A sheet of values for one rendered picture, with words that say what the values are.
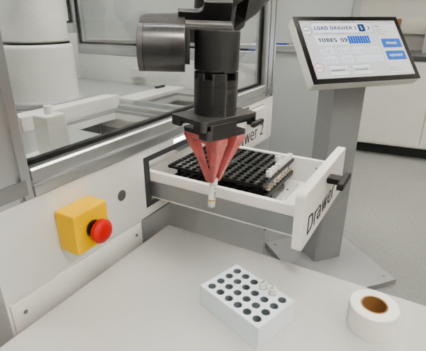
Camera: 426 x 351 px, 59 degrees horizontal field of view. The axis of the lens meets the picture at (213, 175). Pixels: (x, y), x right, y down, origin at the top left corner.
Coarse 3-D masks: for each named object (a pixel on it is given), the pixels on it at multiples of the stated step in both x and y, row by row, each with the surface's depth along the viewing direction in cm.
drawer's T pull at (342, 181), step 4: (332, 176) 72; (336, 176) 72; (340, 176) 72; (344, 176) 72; (348, 176) 72; (328, 180) 72; (332, 180) 71; (336, 180) 71; (340, 180) 70; (344, 180) 70; (348, 180) 72; (332, 184) 71; (336, 184) 71; (340, 184) 69; (344, 184) 69; (336, 188) 69; (340, 188) 68
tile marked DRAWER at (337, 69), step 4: (332, 68) 147; (336, 68) 147; (340, 68) 148; (344, 68) 148; (348, 68) 149; (332, 72) 146; (336, 72) 147; (340, 72) 147; (344, 72) 148; (348, 72) 148
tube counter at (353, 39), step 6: (342, 36) 154; (348, 36) 154; (354, 36) 155; (360, 36) 156; (366, 36) 157; (372, 36) 158; (342, 42) 152; (348, 42) 153; (354, 42) 154; (360, 42) 155; (366, 42) 156; (372, 42) 157; (378, 42) 158
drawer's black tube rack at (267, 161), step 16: (176, 160) 83; (192, 160) 84; (240, 160) 84; (256, 160) 83; (272, 160) 83; (192, 176) 82; (224, 176) 75; (240, 176) 76; (256, 176) 75; (288, 176) 83; (256, 192) 73; (272, 192) 76
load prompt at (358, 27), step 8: (312, 24) 151; (320, 24) 153; (328, 24) 154; (336, 24) 155; (344, 24) 156; (352, 24) 157; (360, 24) 158; (368, 24) 160; (320, 32) 151; (328, 32) 152; (336, 32) 153; (344, 32) 155; (352, 32) 156; (360, 32) 157; (368, 32) 158
